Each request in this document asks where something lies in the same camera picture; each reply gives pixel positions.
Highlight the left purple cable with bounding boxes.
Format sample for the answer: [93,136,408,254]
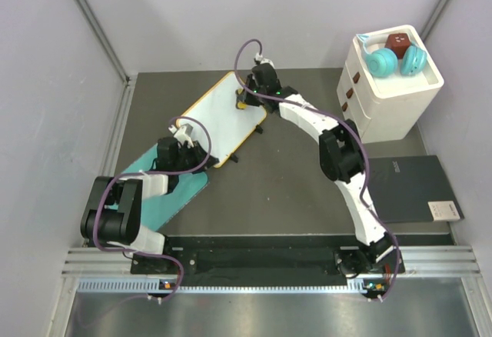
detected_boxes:
[94,115,212,303]

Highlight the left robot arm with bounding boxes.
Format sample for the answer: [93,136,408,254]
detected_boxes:
[80,136,218,273]

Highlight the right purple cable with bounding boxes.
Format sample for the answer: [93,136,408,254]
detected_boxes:
[233,39,401,302]

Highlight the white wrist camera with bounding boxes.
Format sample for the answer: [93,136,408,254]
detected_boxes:
[254,52,274,67]
[168,123,194,146]

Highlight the yellow black whiteboard eraser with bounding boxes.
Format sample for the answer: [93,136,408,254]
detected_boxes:
[235,88,248,110]

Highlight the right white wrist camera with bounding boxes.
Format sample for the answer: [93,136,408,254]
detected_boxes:
[254,52,274,67]

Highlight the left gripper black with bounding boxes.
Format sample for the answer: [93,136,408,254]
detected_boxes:
[173,141,218,175]

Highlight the white label card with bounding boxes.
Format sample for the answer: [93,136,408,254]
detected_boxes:
[427,201,461,222]

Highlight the black notebook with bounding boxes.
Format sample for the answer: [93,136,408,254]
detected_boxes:
[368,155,464,223]

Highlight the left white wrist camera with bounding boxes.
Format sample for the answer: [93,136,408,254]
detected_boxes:
[168,123,194,146]

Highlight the grey cable duct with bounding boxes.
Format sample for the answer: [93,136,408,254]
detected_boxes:
[76,278,385,292]

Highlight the brown cube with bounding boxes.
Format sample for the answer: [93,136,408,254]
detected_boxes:
[385,32,411,59]

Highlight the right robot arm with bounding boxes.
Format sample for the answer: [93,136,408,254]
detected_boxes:
[236,60,394,276]

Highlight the yellow framed whiteboard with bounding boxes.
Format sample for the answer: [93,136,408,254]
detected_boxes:
[175,72,267,169]

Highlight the white drawer cabinet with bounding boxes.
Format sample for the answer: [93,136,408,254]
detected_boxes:
[337,25,444,144]

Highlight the teal headphones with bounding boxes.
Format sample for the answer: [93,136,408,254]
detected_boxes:
[356,34,427,78]

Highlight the purple cable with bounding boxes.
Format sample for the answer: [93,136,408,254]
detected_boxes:
[94,115,212,303]
[233,39,401,302]

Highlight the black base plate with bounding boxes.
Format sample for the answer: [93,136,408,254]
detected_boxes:
[130,247,405,276]

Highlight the teal plastic mat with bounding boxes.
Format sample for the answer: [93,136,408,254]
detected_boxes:
[123,144,208,232]

